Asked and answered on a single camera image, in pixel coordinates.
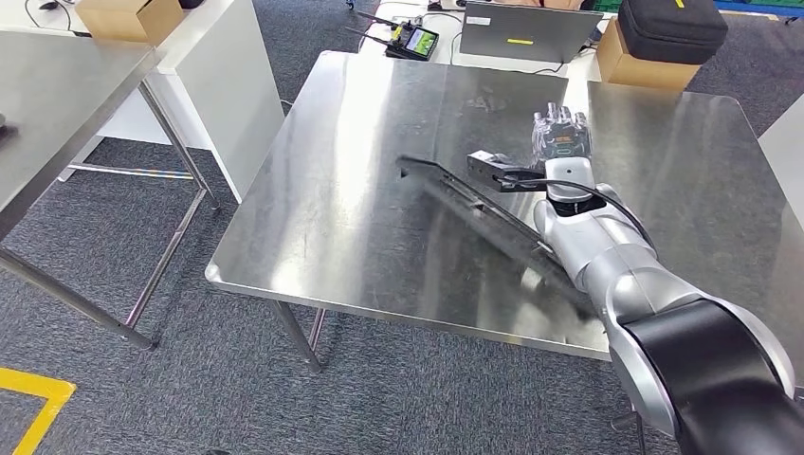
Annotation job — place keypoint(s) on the stainless steel table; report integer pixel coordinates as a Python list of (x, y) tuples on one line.
[(50, 94)]

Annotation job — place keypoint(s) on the black carry case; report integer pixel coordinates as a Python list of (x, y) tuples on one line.
[(672, 31)]

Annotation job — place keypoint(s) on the black remote controller with screen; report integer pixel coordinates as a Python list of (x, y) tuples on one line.
[(414, 43)]

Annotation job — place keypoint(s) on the white desk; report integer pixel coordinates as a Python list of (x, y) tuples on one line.
[(213, 75), (578, 69), (788, 163)]

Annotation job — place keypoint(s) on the yellow floor tape square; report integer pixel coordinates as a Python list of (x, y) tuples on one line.
[(38, 386)]

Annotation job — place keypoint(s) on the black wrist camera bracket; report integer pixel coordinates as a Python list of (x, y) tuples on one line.
[(524, 179)]

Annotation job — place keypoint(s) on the brown cardboard box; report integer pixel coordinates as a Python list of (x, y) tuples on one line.
[(132, 19), (641, 72)]

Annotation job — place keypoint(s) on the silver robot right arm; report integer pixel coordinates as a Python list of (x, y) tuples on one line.
[(628, 270)]

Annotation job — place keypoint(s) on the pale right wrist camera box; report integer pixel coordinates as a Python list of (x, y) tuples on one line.
[(487, 166)]

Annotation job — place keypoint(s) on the grey laptop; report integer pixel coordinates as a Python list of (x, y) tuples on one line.
[(527, 31)]

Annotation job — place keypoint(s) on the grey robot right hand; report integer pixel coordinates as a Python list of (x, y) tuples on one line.
[(562, 135)]

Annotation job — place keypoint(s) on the black plastic frame part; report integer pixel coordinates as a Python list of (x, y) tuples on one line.
[(490, 226)]

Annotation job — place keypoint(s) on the stainless steel workbench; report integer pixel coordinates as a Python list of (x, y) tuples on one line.
[(352, 188)]

